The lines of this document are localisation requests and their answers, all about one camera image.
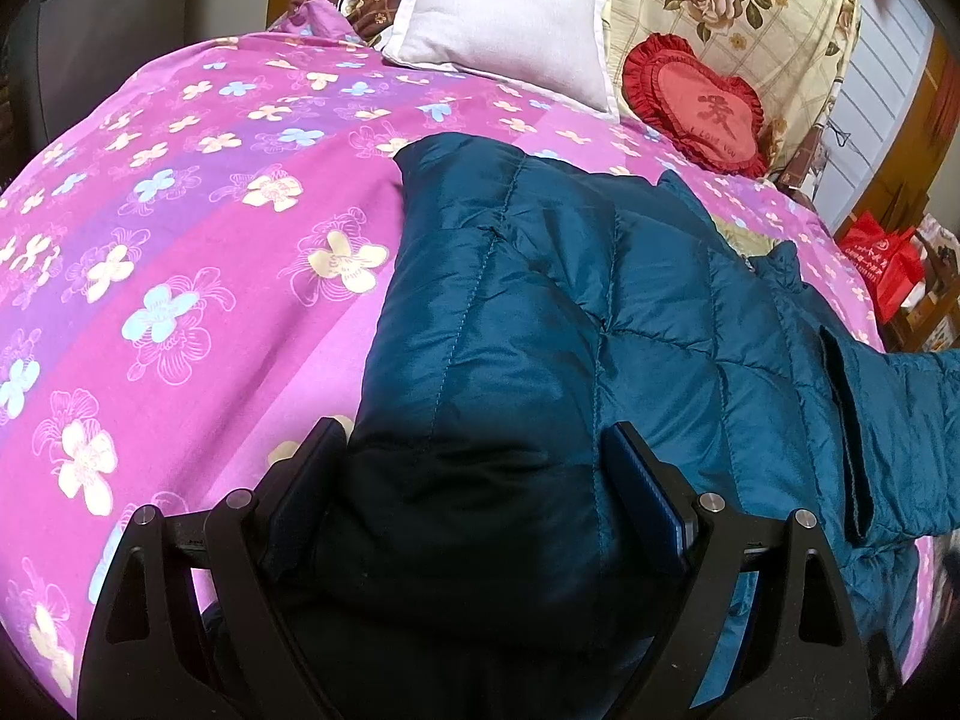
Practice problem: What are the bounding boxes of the teal quilted down jacket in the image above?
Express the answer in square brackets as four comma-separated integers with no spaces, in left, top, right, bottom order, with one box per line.
[202,132,960,720]

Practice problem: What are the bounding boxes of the pink floral bed sheet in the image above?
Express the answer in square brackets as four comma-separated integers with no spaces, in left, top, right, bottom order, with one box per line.
[0,0,938,720]

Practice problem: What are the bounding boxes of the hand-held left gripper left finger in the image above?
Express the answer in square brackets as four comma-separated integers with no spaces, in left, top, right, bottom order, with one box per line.
[76,417,347,720]

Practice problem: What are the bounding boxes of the red heart-shaped cushion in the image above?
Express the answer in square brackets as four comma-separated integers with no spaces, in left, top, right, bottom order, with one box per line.
[621,32,772,179]

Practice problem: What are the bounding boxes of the cream rose-print quilt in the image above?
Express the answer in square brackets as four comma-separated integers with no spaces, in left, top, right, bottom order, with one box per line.
[517,0,862,181]

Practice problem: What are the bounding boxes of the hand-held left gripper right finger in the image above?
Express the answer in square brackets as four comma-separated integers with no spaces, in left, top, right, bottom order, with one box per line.
[604,421,872,720]

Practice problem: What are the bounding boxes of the white rectangular pillow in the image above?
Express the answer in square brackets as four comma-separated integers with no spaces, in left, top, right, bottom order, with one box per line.
[381,0,620,123]

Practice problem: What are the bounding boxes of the wooden chair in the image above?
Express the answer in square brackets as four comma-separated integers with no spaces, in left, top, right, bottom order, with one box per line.
[885,214,960,353]

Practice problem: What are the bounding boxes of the red shopping bag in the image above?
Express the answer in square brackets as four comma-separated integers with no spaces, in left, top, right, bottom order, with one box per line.
[836,211,926,323]

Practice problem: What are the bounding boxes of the grey cabinet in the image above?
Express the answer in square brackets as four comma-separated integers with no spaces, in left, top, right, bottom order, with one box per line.
[0,0,282,158]

